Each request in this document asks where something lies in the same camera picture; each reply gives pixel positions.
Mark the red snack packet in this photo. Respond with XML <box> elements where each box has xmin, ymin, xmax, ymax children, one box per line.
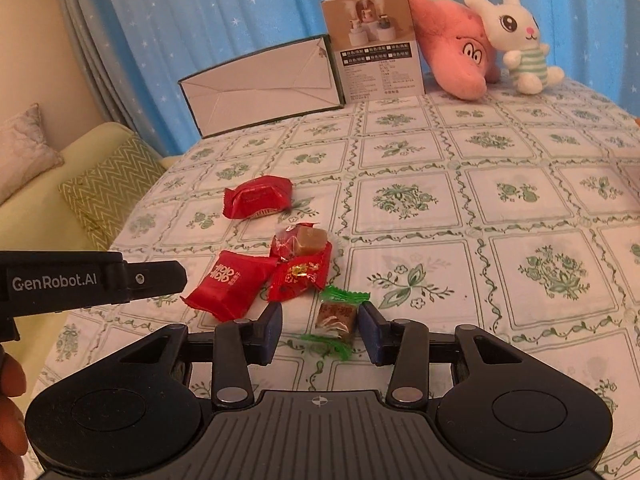
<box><xmin>182</xmin><ymin>250</ymin><xmax>279</xmax><ymax>323</ymax></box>

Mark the green-end brown candy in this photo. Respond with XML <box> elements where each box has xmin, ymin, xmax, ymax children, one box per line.
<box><xmin>300</xmin><ymin>285</ymin><xmax>370</xmax><ymax>361</ymax></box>

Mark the red caramel candy wrapper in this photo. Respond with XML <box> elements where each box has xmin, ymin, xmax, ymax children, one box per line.
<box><xmin>268</xmin><ymin>222</ymin><xmax>332</xmax><ymax>302</ymax></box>

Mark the red snack pack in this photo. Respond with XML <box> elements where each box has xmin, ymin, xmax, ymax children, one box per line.
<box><xmin>222</xmin><ymin>176</ymin><xmax>293</xmax><ymax>220</ymax></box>

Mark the person's left hand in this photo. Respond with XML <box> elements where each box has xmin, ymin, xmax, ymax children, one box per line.
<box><xmin>0</xmin><ymin>350</ymin><xmax>28</xmax><ymax>480</ymax></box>

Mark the green zigzag cushion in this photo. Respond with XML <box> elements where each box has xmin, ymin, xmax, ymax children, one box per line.
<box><xmin>58</xmin><ymin>136</ymin><xmax>165</xmax><ymax>250</ymax></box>

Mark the pale pink cushion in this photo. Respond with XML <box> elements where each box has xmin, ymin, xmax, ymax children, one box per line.
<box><xmin>0</xmin><ymin>103</ymin><xmax>64</xmax><ymax>203</ymax></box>

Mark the green floral tablecloth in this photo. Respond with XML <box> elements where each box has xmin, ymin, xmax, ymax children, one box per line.
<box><xmin>22</xmin><ymin>77</ymin><xmax>640</xmax><ymax>480</ymax></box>

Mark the long white cardboard box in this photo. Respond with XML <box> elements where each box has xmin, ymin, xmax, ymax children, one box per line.
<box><xmin>179</xmin><ymin>35</ymin><xmax>346</xmax><ymax>138</ymax></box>

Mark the blue star curtain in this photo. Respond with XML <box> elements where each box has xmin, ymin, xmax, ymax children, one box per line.
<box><xmin>61</xmin><ymin>0</ymin><xmax>639</xmax><ymax>155</ymax></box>

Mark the pink star plush toy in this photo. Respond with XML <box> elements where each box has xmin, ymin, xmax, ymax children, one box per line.
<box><xmin>408</xmin><ymin>0</ymin><xmax>500</xmax><ymax>101</ymax></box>

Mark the tall printed product box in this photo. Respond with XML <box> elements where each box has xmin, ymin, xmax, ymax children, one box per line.
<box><xmin>321</xmin><ymin>0</ymin><xmax>424</xmax><ymax>103</ymax></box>

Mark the white bunny plush toy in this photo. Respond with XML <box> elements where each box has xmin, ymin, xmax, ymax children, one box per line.
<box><xmin>463</xmin><ymin>0</ymin><xmax>565</xmax><ymax>96</ymax></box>

